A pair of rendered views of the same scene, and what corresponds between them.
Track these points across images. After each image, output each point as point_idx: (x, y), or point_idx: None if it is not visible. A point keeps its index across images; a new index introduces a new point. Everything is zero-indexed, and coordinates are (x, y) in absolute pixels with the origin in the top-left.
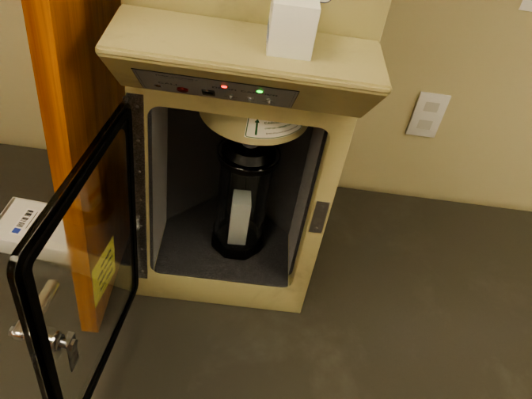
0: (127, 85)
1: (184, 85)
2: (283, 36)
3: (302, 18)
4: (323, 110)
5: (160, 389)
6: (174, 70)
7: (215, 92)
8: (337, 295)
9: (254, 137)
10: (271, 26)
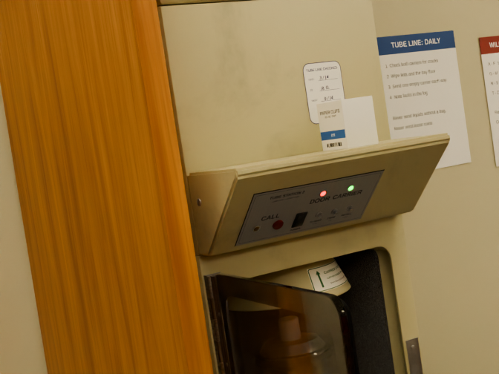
0: (219, 248)
1: (285, 211)
2: (355, 126)
3: (362, 107)
4: (387, 208)
5: None
6: (294, 177)
7: (307, 214)
8: None
9: (324, 289)
10: (344, 120)
